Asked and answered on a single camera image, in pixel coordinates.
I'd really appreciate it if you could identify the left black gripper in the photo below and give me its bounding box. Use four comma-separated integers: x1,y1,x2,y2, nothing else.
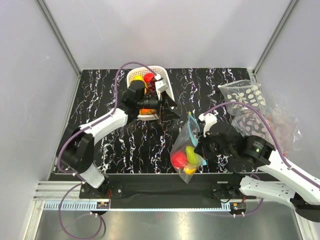
137,91,180,122

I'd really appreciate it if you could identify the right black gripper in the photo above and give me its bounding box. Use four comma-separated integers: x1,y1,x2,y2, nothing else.
194,128,235,160

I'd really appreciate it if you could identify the green pear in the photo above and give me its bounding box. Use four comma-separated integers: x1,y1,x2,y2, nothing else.
185,146,203,167

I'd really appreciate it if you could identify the clear zip top bag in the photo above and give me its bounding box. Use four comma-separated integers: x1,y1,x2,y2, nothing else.
170,112,207,184

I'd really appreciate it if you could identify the yellow pear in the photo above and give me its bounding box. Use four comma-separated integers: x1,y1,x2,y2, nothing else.
183,167,197,175

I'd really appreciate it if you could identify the red apple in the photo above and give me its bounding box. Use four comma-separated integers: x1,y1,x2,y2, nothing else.
170,151,188,169

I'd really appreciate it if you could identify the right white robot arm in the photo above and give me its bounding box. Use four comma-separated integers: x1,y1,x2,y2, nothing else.
195,120,320,223

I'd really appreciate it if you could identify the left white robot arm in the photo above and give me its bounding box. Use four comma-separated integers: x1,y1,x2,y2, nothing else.
56,79,179,198

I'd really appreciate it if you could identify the bag of pink slices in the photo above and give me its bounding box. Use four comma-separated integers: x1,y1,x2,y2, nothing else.
231,109,273,143

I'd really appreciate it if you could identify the bag of white slices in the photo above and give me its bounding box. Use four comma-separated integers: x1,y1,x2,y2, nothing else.
218,79,268,116

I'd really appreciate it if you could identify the crumpled clear plastic bag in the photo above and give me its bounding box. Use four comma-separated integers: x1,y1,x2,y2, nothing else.
267,103,304,155

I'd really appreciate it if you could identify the orange fruit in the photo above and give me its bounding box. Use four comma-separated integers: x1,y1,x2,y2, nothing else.
139,108,157,116

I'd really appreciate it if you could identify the red strawberry fruit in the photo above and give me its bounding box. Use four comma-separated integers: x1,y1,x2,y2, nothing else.
143,72,155,83

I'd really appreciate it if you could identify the white perforated plastic basket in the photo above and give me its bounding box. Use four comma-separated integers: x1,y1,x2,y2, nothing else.
126,65,175,121

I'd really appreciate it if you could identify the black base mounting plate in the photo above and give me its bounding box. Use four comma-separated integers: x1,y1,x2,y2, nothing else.
79,173,241,201

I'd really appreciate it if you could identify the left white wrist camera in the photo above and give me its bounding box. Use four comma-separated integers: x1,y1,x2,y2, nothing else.
154,74,168,100

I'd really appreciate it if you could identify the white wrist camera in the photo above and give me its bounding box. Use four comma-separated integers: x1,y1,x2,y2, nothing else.
154,74,168,100
198,113,218,137

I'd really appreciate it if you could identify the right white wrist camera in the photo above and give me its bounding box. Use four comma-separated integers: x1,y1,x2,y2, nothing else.
198,113,218,137

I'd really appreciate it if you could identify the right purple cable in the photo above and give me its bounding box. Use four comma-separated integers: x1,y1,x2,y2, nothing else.
202,101,320,217

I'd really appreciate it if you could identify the aluminium frame rail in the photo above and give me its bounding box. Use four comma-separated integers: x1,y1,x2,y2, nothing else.
32,181,306,202

